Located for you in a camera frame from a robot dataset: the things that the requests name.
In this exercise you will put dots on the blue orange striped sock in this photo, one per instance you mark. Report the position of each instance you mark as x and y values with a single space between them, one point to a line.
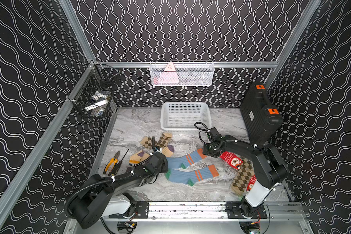
191 177

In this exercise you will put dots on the white wire wall basket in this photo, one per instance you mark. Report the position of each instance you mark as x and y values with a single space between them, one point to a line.
190 72

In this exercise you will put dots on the black wire wall basket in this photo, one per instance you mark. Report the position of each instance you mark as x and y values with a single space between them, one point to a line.
102 77

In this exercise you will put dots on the beige argyle sock right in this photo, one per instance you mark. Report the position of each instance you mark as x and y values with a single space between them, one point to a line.
241 181

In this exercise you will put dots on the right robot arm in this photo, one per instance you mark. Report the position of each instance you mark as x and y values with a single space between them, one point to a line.
268 165

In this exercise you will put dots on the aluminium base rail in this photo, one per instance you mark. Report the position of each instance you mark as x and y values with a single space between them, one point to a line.
216 211

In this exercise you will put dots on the red christmas sock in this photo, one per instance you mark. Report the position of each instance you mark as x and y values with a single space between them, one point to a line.
251 183
232 160

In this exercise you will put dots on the blue sock green toe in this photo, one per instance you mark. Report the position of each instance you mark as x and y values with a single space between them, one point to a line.
187 160

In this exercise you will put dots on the black tool case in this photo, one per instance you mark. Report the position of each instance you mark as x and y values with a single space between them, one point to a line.
261 117

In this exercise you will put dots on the yellow handled pliers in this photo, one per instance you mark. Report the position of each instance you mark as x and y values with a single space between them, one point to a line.
112 162

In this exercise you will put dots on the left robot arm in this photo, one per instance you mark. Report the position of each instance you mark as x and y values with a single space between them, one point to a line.
107 196

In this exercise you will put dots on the pink triangular item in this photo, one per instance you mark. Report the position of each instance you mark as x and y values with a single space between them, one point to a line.
169 75

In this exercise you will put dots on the cream purple striped sock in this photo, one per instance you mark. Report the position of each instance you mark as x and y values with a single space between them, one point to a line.
168 150

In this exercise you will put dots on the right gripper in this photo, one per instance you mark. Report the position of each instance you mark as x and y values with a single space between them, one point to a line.
204 148

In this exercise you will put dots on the black screwdriver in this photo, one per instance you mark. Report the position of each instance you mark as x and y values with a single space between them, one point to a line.
115 169

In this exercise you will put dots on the white plastic basket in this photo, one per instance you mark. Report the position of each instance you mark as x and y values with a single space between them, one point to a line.
180 117

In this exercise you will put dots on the white items in black basket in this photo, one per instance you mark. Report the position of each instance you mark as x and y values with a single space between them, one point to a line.
99 102

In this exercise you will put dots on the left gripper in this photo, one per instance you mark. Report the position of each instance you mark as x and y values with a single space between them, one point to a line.
155 150

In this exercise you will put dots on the beige argyle sock left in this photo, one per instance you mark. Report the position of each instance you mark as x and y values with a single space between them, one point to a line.
163 141

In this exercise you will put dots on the beige argyle sock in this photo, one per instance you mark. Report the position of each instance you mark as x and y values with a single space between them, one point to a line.
163 141
241 181

